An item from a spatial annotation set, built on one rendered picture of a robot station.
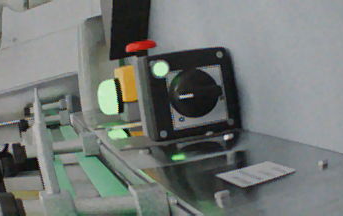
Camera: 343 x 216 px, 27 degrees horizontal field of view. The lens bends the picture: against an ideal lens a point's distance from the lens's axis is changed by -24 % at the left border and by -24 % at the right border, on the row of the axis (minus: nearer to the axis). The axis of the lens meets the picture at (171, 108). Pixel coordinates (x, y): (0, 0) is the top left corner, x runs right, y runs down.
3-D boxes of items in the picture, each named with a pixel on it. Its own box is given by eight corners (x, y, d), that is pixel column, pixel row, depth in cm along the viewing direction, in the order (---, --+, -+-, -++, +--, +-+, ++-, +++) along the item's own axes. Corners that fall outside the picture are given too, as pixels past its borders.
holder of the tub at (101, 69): (130, 146, 179) (95, 151, 178) (114, 15, 177) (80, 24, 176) (143, 154, 162) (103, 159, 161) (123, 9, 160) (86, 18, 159)
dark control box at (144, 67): (225, 123, 93) (143, 137, 91) (212, 46, 92) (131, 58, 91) (243, 127, 85) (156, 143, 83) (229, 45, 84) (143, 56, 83)
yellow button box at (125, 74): (177, 111, 120) (121, 120, 119) (168, 55, 119) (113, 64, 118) (187, 114, 113) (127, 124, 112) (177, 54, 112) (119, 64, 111)
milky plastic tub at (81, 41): (123, 120, 179) (84, 126, 177) (111, 15, 177) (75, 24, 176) (135, 125, 162) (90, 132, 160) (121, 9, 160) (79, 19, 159)
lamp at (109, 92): (120, 112, 117) (99, 115, 117) (116, 77, 117) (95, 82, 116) (124, 113, 113) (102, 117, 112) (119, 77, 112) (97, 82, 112)
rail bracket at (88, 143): (101, 152, 100) (15, 162, 97) (90, 88, 99) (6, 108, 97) (104, 156, 96) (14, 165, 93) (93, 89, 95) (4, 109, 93)
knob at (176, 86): (220, 113, 84) (228, 115, 81) (172, 121, 84) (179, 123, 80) (212, 65, 84) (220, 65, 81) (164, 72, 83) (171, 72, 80)
